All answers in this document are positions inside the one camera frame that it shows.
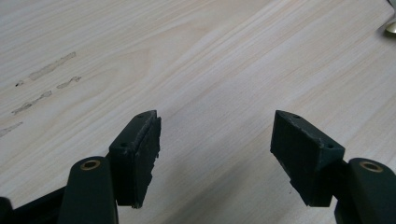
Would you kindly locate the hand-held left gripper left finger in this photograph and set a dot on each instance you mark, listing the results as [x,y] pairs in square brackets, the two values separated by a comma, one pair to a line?
[134,168]

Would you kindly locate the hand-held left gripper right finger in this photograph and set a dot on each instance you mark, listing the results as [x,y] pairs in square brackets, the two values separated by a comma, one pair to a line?
[306,161]

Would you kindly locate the shiny metal object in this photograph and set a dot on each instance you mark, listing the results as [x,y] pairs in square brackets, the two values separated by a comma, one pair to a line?
[391,26]

